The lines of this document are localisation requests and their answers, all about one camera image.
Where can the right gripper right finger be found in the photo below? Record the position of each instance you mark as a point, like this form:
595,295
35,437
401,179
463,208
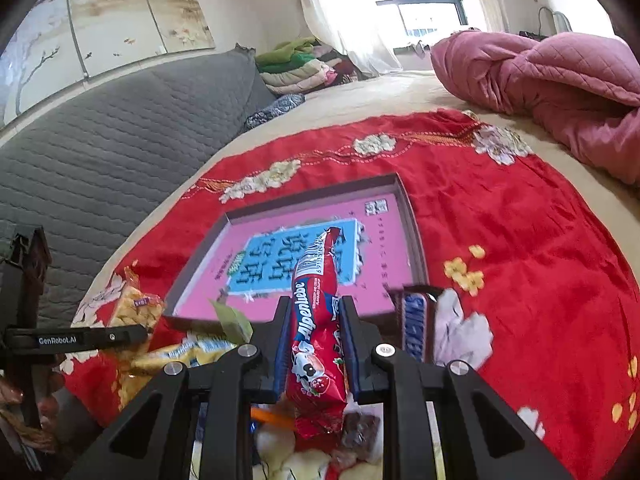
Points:
367,382

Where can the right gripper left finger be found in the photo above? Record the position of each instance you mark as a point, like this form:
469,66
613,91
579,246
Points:
267,377

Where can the green pastry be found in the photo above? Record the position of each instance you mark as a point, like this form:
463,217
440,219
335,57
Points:
234,323

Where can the dark brown candy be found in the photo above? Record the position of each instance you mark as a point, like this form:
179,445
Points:
362,436

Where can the red Alpenliebe candy pack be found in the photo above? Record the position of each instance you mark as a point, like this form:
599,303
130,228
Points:
316,383

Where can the brown Snickers bar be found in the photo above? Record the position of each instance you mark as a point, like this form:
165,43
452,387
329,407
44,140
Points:
415,307

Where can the yellow Alpenliebe candy pack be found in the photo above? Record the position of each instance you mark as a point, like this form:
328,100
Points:
135,369

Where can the rice cracker snack pack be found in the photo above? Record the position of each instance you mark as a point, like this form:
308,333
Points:
134,306

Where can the grey shallow box tray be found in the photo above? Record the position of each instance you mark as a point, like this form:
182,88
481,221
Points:
361,234

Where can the red floral cloth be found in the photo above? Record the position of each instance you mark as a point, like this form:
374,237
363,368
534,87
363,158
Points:
545,263

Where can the blue patterned cushion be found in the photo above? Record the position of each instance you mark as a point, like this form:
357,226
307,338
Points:
278,108

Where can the stack of folded clothes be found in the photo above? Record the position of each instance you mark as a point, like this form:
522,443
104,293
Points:
305,65

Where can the white sheer curtain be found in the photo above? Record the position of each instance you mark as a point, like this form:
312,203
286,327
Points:
352,27

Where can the pink quilted blanket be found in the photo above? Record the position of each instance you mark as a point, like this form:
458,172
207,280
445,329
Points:
582,89

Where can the floral wall painting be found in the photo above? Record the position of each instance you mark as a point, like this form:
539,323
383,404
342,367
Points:
62,42

